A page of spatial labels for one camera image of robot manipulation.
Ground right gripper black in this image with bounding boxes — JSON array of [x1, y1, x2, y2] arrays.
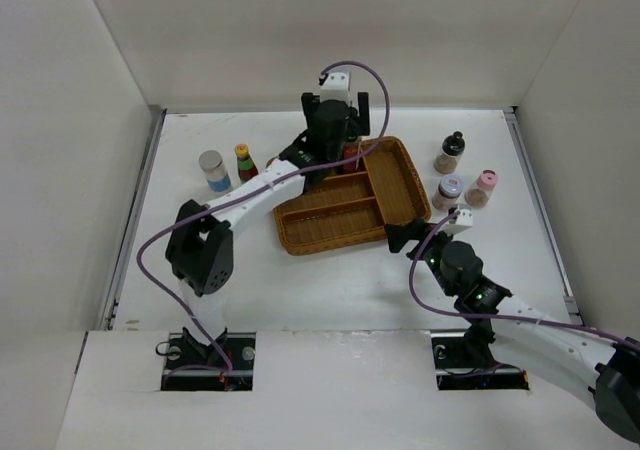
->
[[385, 218, 461, 297]]

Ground dark soy sauce bottle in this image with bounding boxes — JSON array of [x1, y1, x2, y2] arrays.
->
[[340, 135, 362, 174]]

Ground red chili sauce bottle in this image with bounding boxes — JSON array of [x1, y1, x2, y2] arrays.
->
[[234, 143, 259, 184]]

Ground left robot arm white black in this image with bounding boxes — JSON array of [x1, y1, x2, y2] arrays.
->
[[165, 92, 370, 369]]

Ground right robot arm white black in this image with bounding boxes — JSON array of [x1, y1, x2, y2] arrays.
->
[[385, 211, 639, 443]]

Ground brown wicker divided tray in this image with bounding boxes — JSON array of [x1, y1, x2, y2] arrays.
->
[[273, 137, 431, 256]]

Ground red label spice jar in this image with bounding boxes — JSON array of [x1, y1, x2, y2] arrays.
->
[[432, 173, 464, 211]]

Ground black cap pepper shaker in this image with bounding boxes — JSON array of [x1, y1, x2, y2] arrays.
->
[[433, 131, 466, 174]]

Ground pink cap spice shaker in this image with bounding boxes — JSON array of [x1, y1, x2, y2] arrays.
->
[[465, 169, 499, 209]]

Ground silver lid blue jar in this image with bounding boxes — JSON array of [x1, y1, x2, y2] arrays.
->
[[198, 150, 231, 194]]

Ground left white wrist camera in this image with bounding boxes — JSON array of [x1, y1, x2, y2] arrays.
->
[[319, 70, 351, 105]]

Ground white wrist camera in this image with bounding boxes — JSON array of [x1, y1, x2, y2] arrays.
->
[[443, 205, 473, 236], [319, 70, 351, 105]]

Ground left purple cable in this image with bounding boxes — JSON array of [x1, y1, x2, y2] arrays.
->
[[137, 61, 392, 391]]

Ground purple cable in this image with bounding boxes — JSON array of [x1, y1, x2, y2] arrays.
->
[[408, 212, 640, 351], [137, 61, 392, 391]]

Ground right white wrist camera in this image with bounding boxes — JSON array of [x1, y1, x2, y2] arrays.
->
[[443, 205, 473, 236]]

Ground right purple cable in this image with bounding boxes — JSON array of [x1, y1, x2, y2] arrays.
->
[[408, 212, 640, 351]]

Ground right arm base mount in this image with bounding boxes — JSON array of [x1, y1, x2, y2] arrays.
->
[[430, 328, 529, 391]]

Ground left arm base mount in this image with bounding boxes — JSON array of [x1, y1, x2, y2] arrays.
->
[[155, 327, 257, 392]]

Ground aluminium table edge rail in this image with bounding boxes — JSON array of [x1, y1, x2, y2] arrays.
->
[[102, 105, 167, 321]]

